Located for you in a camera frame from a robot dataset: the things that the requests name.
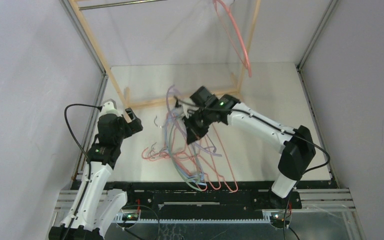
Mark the metal hanging rod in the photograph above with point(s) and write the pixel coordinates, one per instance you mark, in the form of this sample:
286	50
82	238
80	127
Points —
117	4

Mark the green plastic hanger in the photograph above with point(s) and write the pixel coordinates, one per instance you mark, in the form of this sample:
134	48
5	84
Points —
178	159

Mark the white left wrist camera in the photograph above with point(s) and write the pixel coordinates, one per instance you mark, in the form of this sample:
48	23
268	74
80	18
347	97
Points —
109	107

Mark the pink hanger on rod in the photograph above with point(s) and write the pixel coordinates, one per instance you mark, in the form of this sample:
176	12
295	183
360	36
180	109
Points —
238	45

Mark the wooden hanger rack frame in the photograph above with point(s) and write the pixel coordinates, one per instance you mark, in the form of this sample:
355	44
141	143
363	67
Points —
142	49

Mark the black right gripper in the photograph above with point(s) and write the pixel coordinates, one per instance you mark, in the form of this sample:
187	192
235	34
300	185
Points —
198	122

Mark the pink wire hanger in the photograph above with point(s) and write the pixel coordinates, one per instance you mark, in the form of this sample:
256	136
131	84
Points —
224	165
185	159
212	176

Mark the blue plastic hanger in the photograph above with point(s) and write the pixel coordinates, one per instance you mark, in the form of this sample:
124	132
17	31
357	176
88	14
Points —
192	165

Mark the purple plastic hanger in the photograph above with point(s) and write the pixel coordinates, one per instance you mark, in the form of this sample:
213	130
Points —
172	114

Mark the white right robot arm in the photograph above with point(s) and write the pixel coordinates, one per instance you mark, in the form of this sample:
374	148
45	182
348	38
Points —
295	145

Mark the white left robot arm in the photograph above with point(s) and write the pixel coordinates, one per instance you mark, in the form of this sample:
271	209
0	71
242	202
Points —
87	218

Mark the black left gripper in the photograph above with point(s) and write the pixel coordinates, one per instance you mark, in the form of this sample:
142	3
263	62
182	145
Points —
132	127

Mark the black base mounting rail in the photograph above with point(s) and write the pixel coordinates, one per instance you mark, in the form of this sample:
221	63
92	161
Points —
175	201

